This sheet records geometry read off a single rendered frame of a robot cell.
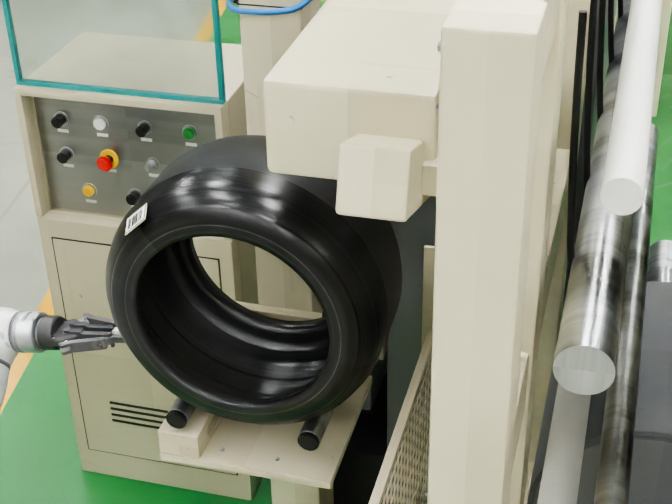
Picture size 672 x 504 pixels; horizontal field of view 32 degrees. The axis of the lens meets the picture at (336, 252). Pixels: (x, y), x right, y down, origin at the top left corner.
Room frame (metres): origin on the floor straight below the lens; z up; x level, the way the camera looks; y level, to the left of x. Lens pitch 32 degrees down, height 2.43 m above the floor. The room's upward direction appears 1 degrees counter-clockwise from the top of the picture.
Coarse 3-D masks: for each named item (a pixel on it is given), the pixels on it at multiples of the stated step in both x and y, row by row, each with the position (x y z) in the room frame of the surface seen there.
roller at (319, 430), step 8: (320, 416) 1.80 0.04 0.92; (328, 416) 1.82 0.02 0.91; (304, 424) 1.78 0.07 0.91; (312, 424) 1.78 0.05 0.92; (320, 424) 1.78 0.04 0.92; (304, 432) 1.75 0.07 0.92; (312, 432) 1.75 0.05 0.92; (320, 432) 1.76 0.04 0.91; (304, 440) 1.75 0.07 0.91; (312, 440) 1.74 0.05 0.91; (320, 440) 1.75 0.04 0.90; (304, 448) 1.75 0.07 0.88; (312, 448) 1.74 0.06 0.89
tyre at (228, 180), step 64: (192, 192) 1.83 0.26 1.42; (256, 192) 1.80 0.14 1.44; (320, 192) 1.85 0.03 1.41; (128, 256) 1.84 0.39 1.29; (192, 256) 2.10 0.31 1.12; (320, 256) 1.74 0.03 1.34; (384, 256) 1.85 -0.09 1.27; (128, 320) 1.84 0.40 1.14; (192, 320) 2.05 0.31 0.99; (256, 320) 2.05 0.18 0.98; (320, 320) 2.03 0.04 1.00; (384, 320) 1.77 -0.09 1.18; (192, 384) 1.81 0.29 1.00; (256, 384) 1.93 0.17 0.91; (320, 384) 1.73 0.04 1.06
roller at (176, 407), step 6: (174, 402) 1.86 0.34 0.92; (180, 402) 1.85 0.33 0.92; (186, 402) 1.86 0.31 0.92; (174, 408) 1.84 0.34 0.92; (180, 408) 1.84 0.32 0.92; (186, 408) 1.84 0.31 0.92; (192, 408) 1.85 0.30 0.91; (168, 414) 1.83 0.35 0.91; (174, 414) 1.82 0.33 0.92; (180, 414) 1.82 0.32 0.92; (186, 414) 1.83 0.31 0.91; (168, 420) 1.83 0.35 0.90; (174, 420) 1.82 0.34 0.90; (180, 420) 1.82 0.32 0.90; (186, 420) 1.82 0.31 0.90; (174, 426) 1.82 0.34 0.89; (180, 426) 1.82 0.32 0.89
